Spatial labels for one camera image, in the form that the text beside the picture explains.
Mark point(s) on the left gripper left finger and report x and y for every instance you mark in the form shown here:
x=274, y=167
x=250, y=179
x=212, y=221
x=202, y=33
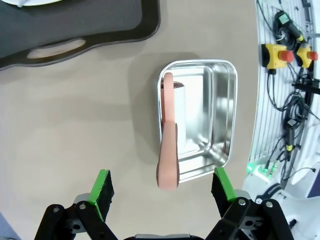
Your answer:
x=103, y=192

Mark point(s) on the black enabling switch green label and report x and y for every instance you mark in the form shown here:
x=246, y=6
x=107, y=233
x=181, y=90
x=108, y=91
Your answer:
x=283, y=18

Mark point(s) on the white slotted mounting plate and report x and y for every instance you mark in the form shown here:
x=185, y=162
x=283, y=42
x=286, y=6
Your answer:
x=265, y=100

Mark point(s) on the black serving tray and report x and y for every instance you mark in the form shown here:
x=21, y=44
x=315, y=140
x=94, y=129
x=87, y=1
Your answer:
x=75, y=22

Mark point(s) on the yellow emergency stop button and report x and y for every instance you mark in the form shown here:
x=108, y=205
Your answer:
x=306, y=55
x=272, y=56

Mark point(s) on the white round plate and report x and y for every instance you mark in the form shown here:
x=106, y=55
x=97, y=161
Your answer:
x=30, y=2

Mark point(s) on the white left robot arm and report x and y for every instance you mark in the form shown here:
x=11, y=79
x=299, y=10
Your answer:
x=265, y=190

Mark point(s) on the rectangular stainless steel tray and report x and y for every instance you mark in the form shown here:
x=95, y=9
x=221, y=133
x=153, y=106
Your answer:
x=220, y=112

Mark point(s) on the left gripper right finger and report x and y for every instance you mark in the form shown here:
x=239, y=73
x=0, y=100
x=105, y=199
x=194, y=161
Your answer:
x=220, y=192

